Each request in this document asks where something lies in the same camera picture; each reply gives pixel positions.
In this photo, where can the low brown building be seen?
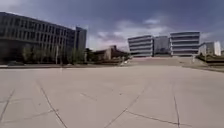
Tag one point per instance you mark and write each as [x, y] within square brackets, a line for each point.
[110, 53]

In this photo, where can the wide stone stairs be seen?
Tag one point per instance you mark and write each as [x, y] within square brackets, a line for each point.
[160, 61]

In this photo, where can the row of trees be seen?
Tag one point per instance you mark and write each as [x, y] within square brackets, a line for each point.
[43, 55]

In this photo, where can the white striped building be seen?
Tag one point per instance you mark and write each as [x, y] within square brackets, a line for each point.
[183, 43]

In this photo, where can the dark grey large building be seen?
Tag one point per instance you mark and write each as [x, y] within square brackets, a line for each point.
[33, 33]

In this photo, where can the small white building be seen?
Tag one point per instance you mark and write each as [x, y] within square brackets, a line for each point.
[211, 48]

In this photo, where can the bushes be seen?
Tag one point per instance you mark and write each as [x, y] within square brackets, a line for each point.
[215, 59]

